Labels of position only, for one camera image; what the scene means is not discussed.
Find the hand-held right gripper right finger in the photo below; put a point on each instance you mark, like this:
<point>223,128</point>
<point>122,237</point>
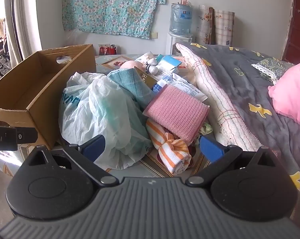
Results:
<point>212,149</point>

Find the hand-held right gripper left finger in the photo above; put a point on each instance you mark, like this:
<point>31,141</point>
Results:
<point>94,145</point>

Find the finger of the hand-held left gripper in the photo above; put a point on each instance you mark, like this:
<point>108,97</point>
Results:
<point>26,135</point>

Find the brown cardboard box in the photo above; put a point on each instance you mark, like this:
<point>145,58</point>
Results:
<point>12,92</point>

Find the pink knitted cloth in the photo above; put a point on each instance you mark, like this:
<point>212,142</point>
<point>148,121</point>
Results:
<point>175,109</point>

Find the pink plush toy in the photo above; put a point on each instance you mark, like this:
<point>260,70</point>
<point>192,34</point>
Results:
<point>130,65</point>

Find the blue and white carton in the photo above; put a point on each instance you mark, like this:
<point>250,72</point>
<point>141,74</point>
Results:
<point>171,62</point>

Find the large white plastic bag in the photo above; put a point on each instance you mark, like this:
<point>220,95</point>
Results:
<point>102,119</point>

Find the orange striped towel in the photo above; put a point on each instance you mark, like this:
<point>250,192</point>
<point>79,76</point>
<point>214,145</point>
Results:
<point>170,151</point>

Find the white embroidered quilt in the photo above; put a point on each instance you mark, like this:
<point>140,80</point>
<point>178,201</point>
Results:
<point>214,92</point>

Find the fruit print bed mat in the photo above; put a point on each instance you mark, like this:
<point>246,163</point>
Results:
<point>151,165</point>

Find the grey printed blanket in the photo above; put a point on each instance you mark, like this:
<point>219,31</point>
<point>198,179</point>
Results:
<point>239,87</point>

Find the teal towel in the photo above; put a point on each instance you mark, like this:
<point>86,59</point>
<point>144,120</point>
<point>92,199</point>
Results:
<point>130,82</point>

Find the brown packet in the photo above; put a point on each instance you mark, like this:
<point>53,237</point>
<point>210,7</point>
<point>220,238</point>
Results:
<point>146,78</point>

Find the pink pillow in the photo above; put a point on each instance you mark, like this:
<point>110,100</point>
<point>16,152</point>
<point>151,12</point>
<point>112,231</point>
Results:
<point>292,97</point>

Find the red can pack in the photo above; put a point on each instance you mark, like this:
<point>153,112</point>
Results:
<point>104,49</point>

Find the green floral cushion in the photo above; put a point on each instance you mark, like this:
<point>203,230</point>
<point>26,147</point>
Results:
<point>272,66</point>

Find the clear plastic bag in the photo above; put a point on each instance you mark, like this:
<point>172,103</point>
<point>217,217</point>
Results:
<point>76,38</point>

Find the rolled plaid mat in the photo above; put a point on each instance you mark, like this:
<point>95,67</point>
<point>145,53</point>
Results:
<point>223,27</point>

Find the rolled floral mat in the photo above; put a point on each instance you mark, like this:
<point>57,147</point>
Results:
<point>204,25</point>

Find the blue water jug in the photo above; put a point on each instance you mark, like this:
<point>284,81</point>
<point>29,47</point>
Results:
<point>181,20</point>

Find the dark red door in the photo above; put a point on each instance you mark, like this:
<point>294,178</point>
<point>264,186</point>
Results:
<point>298,25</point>

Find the wall socket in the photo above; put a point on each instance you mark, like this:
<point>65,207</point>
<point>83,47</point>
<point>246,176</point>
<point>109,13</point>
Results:
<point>153,35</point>

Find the teal floral wall cloth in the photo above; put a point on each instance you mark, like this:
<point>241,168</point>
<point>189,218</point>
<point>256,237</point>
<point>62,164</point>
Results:
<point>110,7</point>

